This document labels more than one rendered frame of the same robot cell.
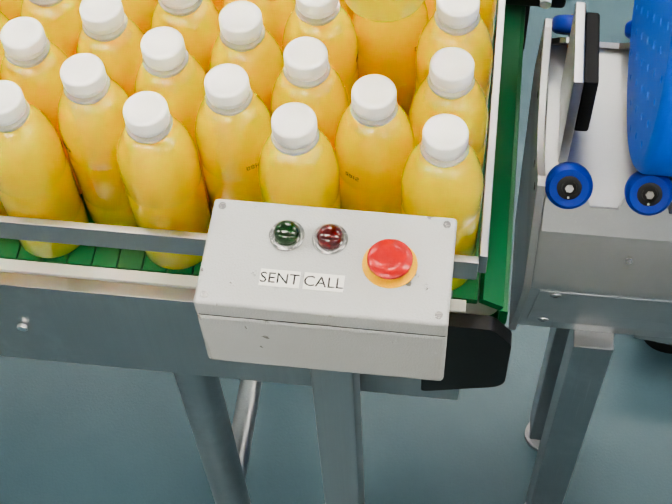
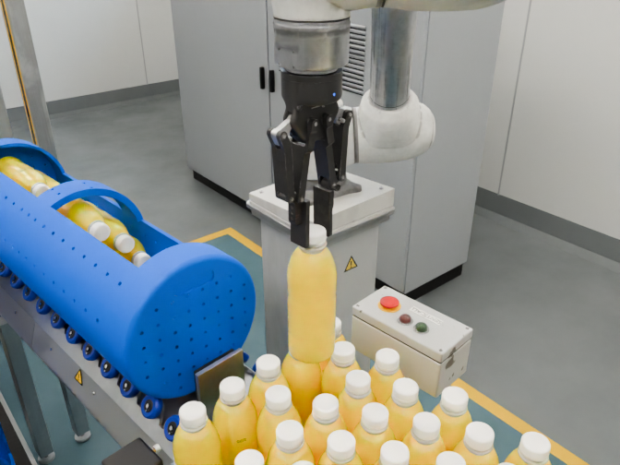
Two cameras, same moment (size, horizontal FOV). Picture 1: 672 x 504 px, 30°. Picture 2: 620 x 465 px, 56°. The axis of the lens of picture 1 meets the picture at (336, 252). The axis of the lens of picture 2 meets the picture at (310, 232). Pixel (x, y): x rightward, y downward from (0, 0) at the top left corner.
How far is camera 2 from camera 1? 1.41 m
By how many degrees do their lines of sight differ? 89
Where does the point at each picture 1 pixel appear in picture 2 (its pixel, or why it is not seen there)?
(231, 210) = (437, 347)
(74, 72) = (485, 432)
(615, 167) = not seen: hidden behind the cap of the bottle
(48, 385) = not seen: outside the picture
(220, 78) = (408, 387)
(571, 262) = not seen: hidden behind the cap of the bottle
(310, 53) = (356, 375)
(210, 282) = (462, 330)
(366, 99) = (349, 347)
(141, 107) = (457, 396)
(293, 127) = (389, 352)
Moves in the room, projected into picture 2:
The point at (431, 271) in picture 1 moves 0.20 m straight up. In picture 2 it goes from (376, 297) to (382, 204)
